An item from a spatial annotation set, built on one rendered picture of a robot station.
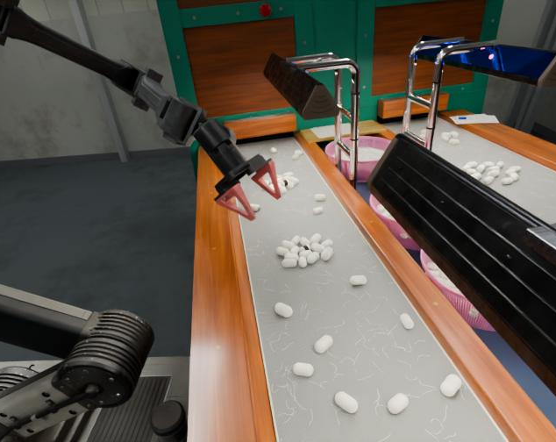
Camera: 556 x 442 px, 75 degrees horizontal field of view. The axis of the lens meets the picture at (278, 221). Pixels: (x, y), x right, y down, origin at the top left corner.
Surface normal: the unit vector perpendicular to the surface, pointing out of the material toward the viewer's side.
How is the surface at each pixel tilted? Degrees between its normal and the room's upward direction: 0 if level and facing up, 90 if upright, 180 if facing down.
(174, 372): 1
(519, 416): 0
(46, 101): 90
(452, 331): 0
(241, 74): 90
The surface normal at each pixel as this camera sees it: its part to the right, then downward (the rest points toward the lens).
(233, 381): -0.09, -0.85
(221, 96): 0.18, 0.50
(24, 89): -0.04, 0.52
